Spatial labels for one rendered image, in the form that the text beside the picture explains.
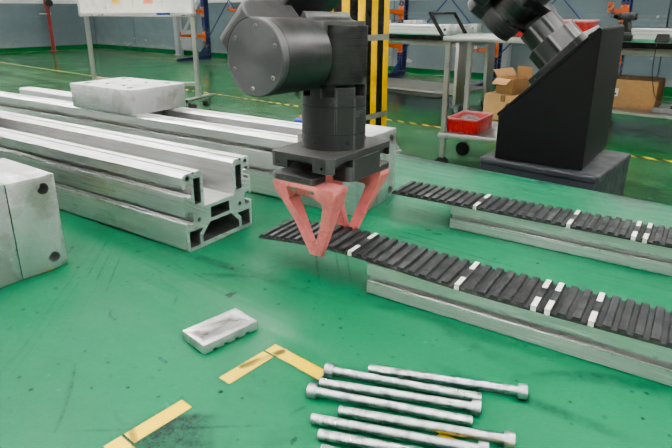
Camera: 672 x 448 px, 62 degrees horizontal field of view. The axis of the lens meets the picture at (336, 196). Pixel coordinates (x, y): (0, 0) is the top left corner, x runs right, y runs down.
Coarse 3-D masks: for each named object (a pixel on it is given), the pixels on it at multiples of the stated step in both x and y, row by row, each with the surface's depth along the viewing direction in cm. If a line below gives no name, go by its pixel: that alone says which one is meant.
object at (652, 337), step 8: (656, 312) 41; (664, 312) 41; (656, 320) 40; (664, 320) 40; (656, 328) 39; (664, 328) 39; (648, 336) 38; (656, 336) 38; (664, 336) 38; (656, 344) 38; (664, 344) 37
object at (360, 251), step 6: (372, 234) 53; (378, 234) 53; (366, 240) 52; (372, 240) 52; (378, 240) 52; (384, 240) 52; (354, 246) 50; (360, 246) 51; (366, 246) 51; (372, 246) 51; (378, 246) 51; (348, 252) 50; (354, 252) 50; (360, 252) 49; (366, 252) 50; (360, 258) 49
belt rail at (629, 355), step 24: (384, 288) 49; (408, 288) 49; (432, 288) 47; (432, 312) 47; (456, 312) 46; (480, 312) 45; (504, 312) 44; (528, 312) 42; (528, 336) 43; (552, 336) 42; (576, 336) 41; (600, 336) 40; (624, 336) 39; (600, 360) 40; (624, 360) 39; (648, 360) 39
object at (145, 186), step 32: (0, 128) 78; (32, 128) 84; (64, 128) 79; (96, 128) 78; (32, 160) 72; (64, 160) 68; (96, 160) 64; (128, 160) 62; (160, 160) 69; (192, 160) 66; (224, 160) 63; (64, 192) 70; (96, 192) 68; (128, 192) 62; (160, 192) 59; (192, 192) 58; (224, 192) 64; (128, 224) 64; (160, 224) 60; (192, 224) 59; (224, 224) 65
